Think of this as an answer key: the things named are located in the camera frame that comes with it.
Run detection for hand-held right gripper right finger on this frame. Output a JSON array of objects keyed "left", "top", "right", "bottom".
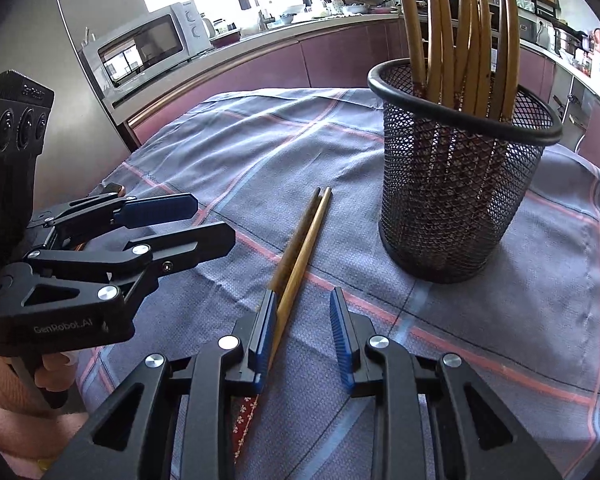
[{"left": 329, "top": 287, "right": 563, "bottom": 480}]

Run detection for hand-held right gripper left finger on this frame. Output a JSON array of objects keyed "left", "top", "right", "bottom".
[{"left": 42, "top": 289, "right": 279, "bottom": 480}]

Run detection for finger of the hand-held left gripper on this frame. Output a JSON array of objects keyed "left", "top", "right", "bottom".
[
  {"left": 27, "top": 192, "right": 199, "bottom": 243},
  {"left": 22, "top": 222, "right": 237, "bottom": 308}
]

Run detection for black mesh utensil holder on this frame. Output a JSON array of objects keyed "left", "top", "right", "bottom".
[{"left": 367, "top": 57, "right": 564, "bottom": 284}]

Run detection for bunch of bamboo chopsticks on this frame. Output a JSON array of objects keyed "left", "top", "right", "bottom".
[{"left": 394, "top": 0, "right": 526, "bottom": 261}]

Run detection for person's left forearm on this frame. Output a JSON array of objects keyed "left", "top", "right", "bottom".
[{"left": 0, "top": 350, "right": 98, "bottom": 466}]

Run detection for person's left hand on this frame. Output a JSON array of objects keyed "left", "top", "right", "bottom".
[{"left": 32, "top": 352, "right": 79, "bottom": 396}]

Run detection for grey checked tablecloth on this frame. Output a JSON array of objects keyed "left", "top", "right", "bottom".
[{"left": 75, "top": 87, "right": 600, "bottom": 480}]

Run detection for white microwave oven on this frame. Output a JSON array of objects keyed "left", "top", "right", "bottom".
[{"left": 78, "top": 1, "right": 215, "bottom": 106}]

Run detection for grey refrigerator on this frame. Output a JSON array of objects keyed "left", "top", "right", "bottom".
[{"left": 0, "top": 0, "right": 148, "bottom": 201}]

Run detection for maroon kitchen cabinets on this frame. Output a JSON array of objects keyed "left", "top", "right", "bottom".
[{"left": 125, "top": 15, "right": 600, "bottom": 181}]

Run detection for steel pot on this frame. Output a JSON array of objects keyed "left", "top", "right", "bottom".
[{"left": 555, "top": 27, "right": 588, "bottom": 56}]

